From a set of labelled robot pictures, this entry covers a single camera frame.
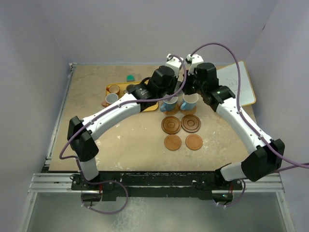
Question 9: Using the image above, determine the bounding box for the dark teal floral mug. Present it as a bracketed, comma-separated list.
[160, 97, 178, 112]

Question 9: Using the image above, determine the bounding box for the light blue mug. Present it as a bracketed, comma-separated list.
[180, 93, 199, 111]

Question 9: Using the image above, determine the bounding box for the woven rattan coaster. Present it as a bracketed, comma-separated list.
[180, 106, 197, 115]
[163, 104, 180, 116]

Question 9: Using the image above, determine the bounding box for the small grey cup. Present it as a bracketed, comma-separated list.
[124, 84, 135, 94]

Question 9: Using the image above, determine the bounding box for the dark ringed wooden coaster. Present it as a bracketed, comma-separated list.
[161, 116, 181, 134]

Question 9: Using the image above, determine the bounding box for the small orange cup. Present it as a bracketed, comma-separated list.
[106, 85, 120, 95]

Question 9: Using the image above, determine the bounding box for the pink handled mug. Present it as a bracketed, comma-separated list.
[101, 93, 119, 107]

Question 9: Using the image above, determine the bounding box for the plain orange wooden coaster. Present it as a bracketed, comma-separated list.
[164, 134, 182, 151]

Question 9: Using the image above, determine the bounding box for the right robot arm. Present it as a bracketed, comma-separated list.
[183, 61, 285, 189]

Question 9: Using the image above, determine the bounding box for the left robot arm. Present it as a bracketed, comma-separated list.
[67, 65, 180, 189]

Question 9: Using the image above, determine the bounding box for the small whiteboard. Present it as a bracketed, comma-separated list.
[216, 60, 256, 107]

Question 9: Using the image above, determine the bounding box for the green whiteboard eraser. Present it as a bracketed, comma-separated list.
[126, 75, 135, 82]

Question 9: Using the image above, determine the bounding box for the yellow plastic tray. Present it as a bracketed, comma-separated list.
[106, 81, 158, 112]

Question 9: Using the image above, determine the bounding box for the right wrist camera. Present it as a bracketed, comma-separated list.
[186, 54, 204, 75]

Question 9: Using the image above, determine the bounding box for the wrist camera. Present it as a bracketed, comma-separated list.
[186, 54, 204, 75]
[165, 54, 183, 76]

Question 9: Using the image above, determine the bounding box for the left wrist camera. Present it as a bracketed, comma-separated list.
[165, 54, 183, 76]

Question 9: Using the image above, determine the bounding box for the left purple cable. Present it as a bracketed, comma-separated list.
[59, 55, 187, 215]

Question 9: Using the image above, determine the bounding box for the aluminium table edge rail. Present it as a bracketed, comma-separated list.
[43, 63, 78, 168]

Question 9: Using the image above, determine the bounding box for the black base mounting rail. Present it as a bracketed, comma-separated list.
[70, 171, 243, 202]

